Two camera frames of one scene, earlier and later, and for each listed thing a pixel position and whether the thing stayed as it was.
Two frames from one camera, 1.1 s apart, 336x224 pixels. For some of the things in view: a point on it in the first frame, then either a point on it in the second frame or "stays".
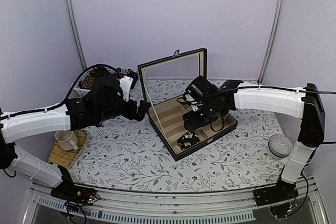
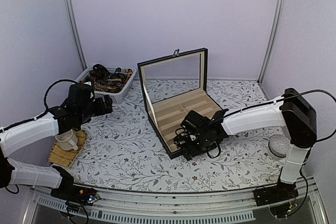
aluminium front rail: x=241 y=206 stays
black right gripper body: x=202 y=120 → x=201 y=147
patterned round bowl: x=280 y=146 stays
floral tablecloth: x=132 y=156 stays
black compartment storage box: x=163 y=82 stays
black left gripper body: x=131 y=113 → x=101 y=109
